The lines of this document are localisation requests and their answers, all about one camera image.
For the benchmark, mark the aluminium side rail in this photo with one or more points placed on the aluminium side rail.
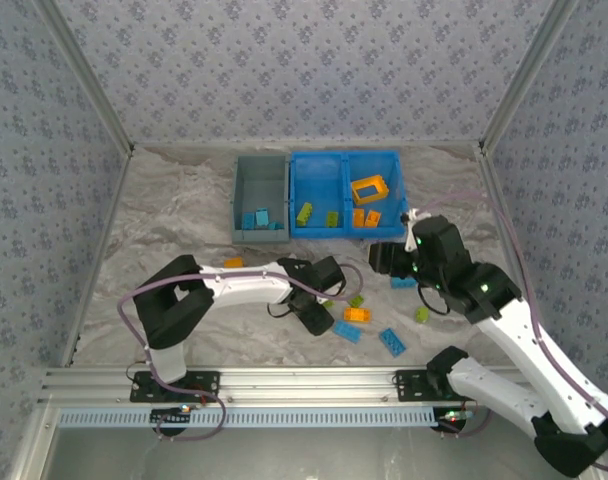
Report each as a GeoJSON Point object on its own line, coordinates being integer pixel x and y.
{"type": "Point", "coordinates": [490, 170]}
{"type": "Point", "coordinates": [115, 200]}

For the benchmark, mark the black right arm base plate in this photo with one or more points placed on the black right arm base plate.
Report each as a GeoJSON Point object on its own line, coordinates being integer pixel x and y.
{"type": "Point", "coordinates": [409, 387]}

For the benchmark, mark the small black electronics board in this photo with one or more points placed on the small black electronics board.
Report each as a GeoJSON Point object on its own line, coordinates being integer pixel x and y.
{"type": "Point", "coordinates": [454, 419]}
{"type": "Point", "coordinates": [170, 419]}

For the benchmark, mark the small green lego brick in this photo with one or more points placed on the small green lego brick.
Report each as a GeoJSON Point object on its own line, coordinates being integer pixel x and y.
{"type": "Point", "coordinates": [422, 314]}
{"type": "Point", "coordinates": [355, 301]}

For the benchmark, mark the aluminium frame post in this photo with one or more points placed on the aluminium frame post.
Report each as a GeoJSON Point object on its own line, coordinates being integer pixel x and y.
{"type": "Point", "coordinates": [529, 75]}
{"type": "Point", "coordinates": [84, 75]}

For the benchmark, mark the blue sloped lego brick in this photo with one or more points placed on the blue sloped lego brick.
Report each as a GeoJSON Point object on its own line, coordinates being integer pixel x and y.
{"type": "Point", "coordinates": [247, 220]}

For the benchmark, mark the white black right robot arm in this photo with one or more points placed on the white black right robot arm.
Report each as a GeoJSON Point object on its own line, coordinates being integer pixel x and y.
{"type": "Point", "coordinates": [514, 340]}

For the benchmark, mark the grey plastic bin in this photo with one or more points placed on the grey plastic bin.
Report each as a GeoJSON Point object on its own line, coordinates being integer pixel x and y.
{"type": "Point", "coordinates": [259, 185]}

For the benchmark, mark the orange lego window frame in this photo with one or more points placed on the orange lego window frame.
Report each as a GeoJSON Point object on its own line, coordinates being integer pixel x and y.
{"type": "Point", "coordinates": [355, 193]}

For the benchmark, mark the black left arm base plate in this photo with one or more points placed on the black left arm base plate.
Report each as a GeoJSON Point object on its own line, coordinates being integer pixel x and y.
{"type": "Point", "coordinates": [204, 387]}

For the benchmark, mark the aluminium front rail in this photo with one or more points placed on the aluminium front rail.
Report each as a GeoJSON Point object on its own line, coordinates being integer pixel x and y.
{"type": "Point", "coordinates": [304, 385]}

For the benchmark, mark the orange lego brick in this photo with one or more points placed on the orange lego brick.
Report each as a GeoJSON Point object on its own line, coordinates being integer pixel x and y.
{"type": "Point", "coordinates": [233, 262]}
{"type": "Point", "coordinates": [372, 218]}
{"type": "Point", "coordinates": [358, 218]}
{"type": "Point", "coordinates": [357, 315]}

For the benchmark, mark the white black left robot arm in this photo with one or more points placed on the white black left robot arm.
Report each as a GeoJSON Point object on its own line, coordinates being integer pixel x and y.
{"type": "Point", "coordinates": [244, 287]}

